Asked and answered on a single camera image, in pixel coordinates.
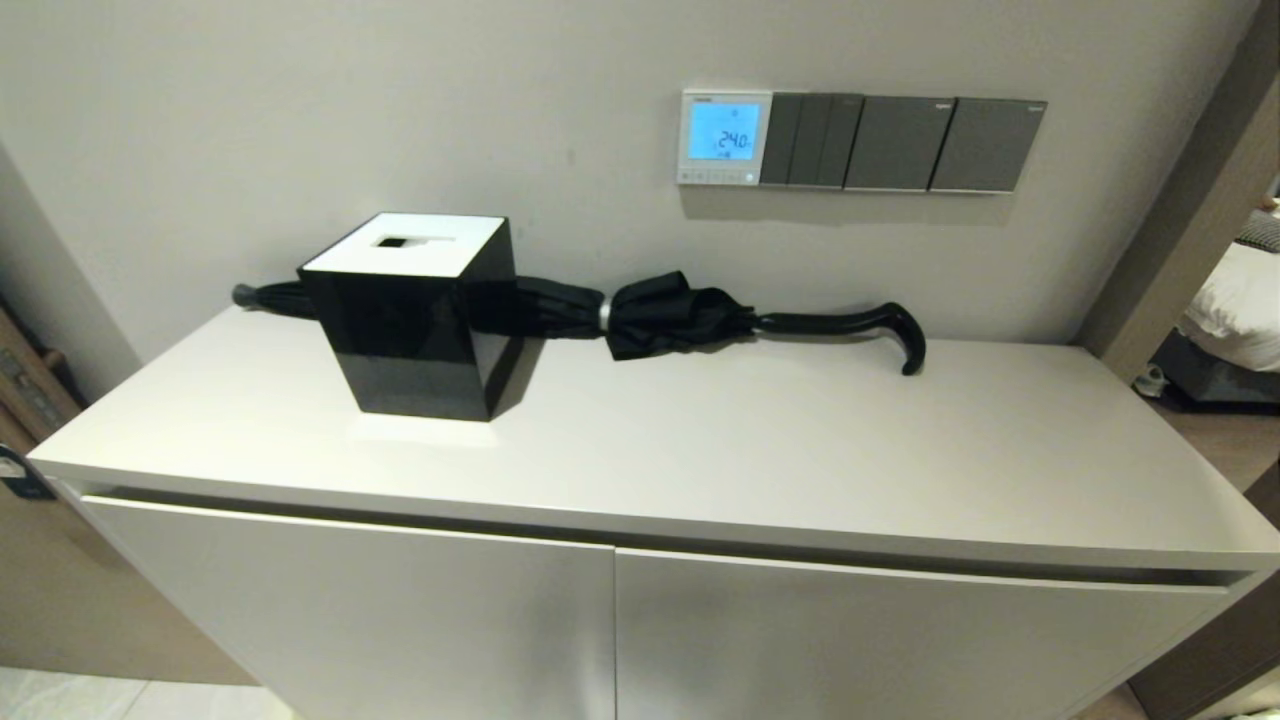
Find white wall thermostat panel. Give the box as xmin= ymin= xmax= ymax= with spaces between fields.
xmin=678 ymin=88 xmax=775 ymax=187

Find black folded umbrella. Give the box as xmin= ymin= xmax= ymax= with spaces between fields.
xmin=230 ymin=270 xmax=928 ymax=378

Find white sideboard cabinet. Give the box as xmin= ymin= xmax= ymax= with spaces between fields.
xmin=25 ymin=300 xmax=1280 ymax=720

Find black tissue box white lid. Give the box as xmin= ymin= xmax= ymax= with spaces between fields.
xmin=298 ymin=212 xmax=521 ymax=423

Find white cabinet door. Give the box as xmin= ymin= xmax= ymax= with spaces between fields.
xmin=78 ymin=495 xmax=618 ymax=720
xmin=615 ymin=548 xmax=1237 ymax=720

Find dark bed base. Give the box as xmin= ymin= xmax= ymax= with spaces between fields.
xmin=1150 ymin=330 xmax=1280 ymax=414

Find white bed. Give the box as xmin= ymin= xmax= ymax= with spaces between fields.
xmin=1178 ymin=205 xmax=1280 ymax=374

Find grey triple rocker wall switch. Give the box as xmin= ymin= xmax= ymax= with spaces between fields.
xmin=760 ymin=92 xmax=867 ymax=190

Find grey single wall switch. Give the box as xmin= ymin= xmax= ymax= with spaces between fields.
xmin=930 ymin=97 xmax=1049 ymax=195
xmin=845 ymin=95 xmax=961 ymax=192

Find brown wooden door frame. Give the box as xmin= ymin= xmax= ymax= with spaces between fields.
xmin=1078 ymin=0 xmax=1280 ymax=383

